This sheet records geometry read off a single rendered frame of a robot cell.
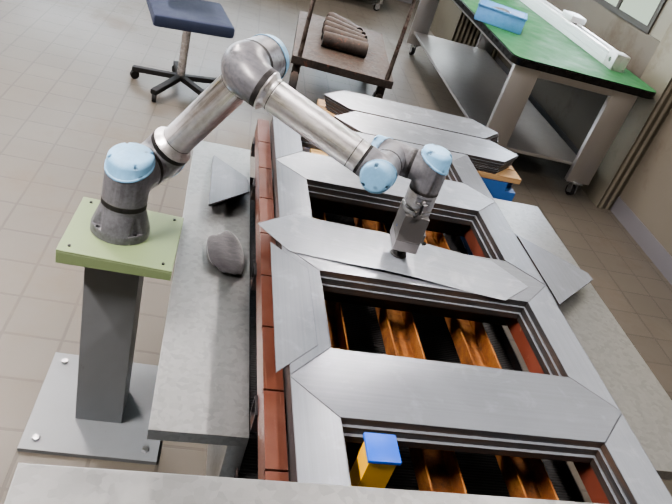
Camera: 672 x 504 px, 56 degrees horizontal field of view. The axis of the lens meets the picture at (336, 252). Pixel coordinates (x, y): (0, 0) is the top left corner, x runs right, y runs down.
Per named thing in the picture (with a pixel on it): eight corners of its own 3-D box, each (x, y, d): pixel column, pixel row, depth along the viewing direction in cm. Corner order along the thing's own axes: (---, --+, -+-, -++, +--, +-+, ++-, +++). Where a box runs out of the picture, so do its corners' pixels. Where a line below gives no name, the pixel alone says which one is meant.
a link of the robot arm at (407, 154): (369, 140, 146) (413, 158, 145) (379, 128, 156) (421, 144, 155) (358, 171, 150) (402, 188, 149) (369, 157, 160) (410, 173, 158)
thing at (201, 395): (248, 157, 236) (249, 149, 235) (246, 447, 131) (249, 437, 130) (193, 146, 232) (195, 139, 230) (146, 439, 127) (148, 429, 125)
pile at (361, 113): (490, 136, 284) (496, 124, 281) (521, 180, 252) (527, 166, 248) (318, 98, 265) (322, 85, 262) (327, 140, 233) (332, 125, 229)
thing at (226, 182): (247, 162, 226) (249, 152, 224) (247, 222, 195) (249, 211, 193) (212, 155, 223) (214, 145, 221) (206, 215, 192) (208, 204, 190)
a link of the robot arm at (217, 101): (112, 164, 169) (248, 27, 143) (143, 148, 182) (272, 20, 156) (143, 199, 171) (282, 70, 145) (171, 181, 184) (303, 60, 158)
